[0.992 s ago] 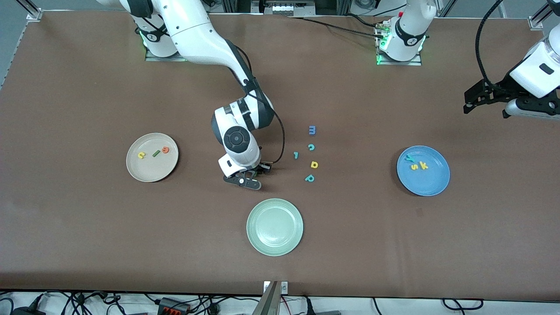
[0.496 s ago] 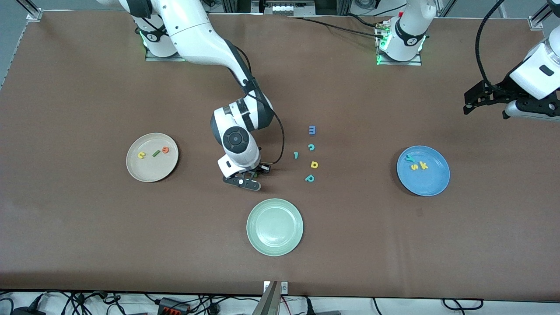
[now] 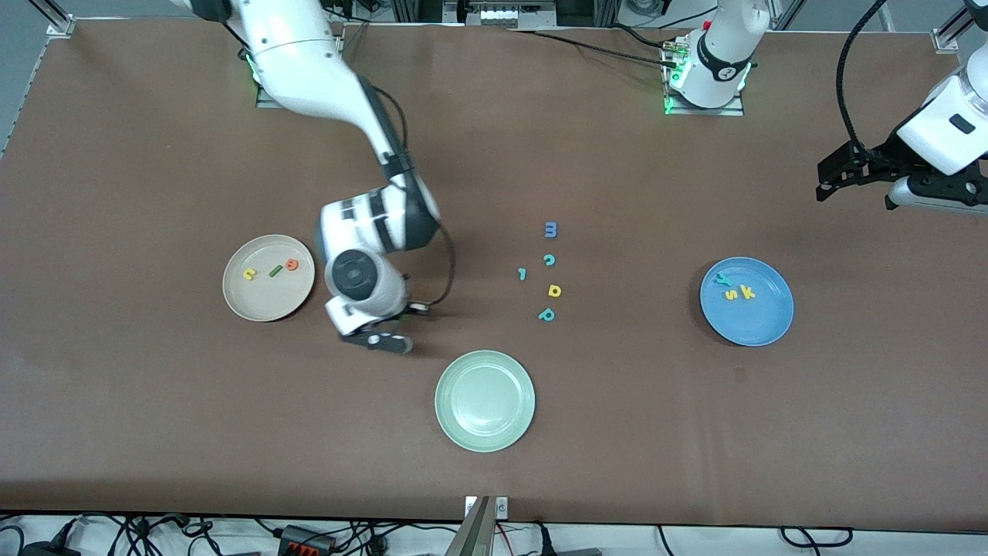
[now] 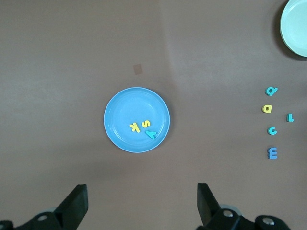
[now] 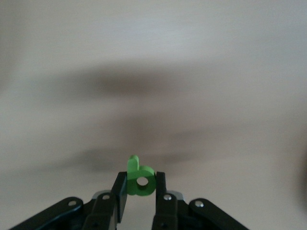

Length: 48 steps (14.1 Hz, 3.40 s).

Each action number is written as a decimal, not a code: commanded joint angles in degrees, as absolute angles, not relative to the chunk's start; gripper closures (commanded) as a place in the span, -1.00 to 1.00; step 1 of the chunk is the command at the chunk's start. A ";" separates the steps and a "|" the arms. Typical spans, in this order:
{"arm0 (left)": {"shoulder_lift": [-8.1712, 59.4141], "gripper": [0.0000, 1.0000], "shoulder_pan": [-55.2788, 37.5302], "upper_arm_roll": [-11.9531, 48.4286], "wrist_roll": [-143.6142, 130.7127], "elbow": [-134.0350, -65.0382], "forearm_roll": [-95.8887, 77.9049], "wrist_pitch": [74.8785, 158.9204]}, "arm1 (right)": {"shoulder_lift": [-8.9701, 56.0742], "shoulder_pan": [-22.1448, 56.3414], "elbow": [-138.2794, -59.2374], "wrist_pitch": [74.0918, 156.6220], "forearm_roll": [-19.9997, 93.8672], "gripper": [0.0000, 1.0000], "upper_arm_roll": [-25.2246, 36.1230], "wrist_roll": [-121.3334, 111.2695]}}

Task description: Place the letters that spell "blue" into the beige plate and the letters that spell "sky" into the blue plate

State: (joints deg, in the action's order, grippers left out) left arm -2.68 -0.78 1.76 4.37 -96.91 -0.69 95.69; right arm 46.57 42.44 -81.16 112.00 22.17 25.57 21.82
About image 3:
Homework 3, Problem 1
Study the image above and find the grey connector box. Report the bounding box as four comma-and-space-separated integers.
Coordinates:
477, 0, 543, 29

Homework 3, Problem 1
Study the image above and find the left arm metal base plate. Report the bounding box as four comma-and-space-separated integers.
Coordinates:
664, 35, 746, 117

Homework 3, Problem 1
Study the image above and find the blue plate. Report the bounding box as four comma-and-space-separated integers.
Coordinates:
699, 256, 795, 348

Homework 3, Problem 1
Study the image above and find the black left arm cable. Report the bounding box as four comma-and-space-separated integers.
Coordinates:
837, 0, 890, 155

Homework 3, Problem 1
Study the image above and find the thin black table cable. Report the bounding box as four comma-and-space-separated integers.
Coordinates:
509, 28, 684, 69

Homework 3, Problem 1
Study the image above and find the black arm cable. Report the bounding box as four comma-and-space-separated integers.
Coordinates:
837, 0, 890, 155
359, 73, 458, 310

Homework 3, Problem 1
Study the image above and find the beige brown plate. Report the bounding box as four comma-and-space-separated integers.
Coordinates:
222, 234, 316, 323

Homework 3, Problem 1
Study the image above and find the grey camera mount pole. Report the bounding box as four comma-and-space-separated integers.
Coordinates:
445, 497, 495, 556

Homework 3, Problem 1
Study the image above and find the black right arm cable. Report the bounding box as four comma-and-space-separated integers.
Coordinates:
359, 73, 458, 310

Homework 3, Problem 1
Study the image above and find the aluminium corner rail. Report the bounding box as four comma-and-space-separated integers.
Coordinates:
27, 0, 76, 38
932, 0, 988, 53

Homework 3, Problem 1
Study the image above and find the black floor cable loop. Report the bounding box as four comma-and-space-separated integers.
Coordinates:
780, 527, 854, 549

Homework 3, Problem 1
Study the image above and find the black red power adapter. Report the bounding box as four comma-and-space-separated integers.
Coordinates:
276, 525, 337, 555

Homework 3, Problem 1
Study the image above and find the pale green plate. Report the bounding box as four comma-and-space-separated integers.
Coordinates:
434, 350, 536, 453

